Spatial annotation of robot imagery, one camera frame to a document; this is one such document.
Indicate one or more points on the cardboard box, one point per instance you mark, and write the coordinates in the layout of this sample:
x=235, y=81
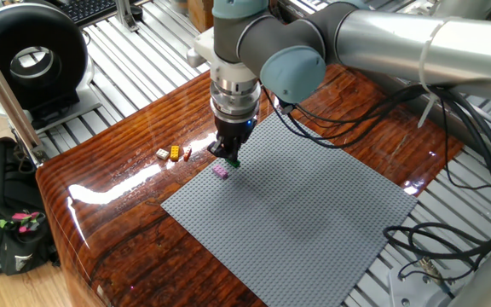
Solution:
x=200, y=13

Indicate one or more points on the orange Lego brick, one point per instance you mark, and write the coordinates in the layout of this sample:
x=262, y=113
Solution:
x=187, y=154

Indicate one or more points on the aluminium frame post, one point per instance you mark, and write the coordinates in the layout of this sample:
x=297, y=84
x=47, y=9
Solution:
x=2, y=94

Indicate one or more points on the silver wrist flange coupling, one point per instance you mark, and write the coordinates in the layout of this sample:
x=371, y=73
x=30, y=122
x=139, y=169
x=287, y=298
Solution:
x=235, y=100

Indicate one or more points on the grey Lego baseplate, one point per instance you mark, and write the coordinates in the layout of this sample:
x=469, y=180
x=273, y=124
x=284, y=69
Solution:
x=288, y=221

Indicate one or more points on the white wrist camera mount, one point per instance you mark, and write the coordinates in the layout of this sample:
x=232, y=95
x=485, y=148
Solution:
x=224, y=61

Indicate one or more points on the black keyboard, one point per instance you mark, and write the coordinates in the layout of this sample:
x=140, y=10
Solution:
x=88, y=8

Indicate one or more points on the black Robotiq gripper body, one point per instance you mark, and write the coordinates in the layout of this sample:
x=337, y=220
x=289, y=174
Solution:
x=235, y=130

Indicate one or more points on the black backpack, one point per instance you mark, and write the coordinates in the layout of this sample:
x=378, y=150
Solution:
x=11, y=192

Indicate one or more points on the yellow Lego brick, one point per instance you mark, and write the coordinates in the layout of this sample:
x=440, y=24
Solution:
x=175, y=152

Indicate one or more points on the green Lego brick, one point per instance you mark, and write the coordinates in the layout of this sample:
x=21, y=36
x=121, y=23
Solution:
x=233, y=163

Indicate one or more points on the white Lego brick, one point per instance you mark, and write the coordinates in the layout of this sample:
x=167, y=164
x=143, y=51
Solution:
x=163, y=154

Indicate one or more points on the aluminium corner bracket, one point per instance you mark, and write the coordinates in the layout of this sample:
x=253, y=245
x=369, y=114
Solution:
x=124, y=15

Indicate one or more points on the grey metal beam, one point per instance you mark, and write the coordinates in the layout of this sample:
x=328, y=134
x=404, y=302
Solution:
x=475, y=128

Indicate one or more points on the light pink Lego brick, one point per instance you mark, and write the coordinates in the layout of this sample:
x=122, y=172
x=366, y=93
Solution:
x=220, y=172

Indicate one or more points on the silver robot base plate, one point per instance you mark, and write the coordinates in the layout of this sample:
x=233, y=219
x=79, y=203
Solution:
x=411, y=290

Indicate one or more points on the silver UR5 robot arm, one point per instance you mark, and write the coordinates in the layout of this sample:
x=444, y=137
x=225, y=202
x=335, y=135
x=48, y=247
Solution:
x=377, y=42

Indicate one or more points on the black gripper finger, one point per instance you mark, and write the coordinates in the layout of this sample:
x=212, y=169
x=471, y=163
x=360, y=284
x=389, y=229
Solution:
x=219, y=149
x=234, y=151

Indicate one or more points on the white fan stand plate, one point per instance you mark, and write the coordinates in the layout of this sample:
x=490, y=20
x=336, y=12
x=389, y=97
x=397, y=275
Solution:
x=90, y=104

